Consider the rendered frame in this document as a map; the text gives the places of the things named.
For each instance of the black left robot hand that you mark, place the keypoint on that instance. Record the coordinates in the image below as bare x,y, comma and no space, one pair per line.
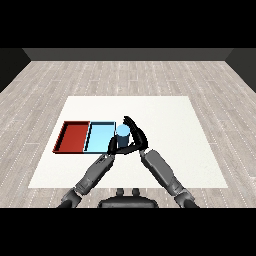
112,145

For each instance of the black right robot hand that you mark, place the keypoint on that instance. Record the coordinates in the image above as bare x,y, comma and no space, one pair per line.
137,136

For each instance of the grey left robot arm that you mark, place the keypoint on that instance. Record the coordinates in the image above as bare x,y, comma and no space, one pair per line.
90,179

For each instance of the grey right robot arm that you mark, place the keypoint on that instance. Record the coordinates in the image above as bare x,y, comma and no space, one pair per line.
165,176

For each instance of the small blue can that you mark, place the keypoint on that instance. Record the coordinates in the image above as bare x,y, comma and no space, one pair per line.
122,134

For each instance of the light blue shallow open box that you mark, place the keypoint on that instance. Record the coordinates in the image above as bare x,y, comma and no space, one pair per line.
99,136

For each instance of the red shallow open box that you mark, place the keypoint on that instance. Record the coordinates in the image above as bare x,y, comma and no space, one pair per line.
74,136

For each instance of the dark grey robot body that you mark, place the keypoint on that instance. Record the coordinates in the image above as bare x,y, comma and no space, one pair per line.
128,200

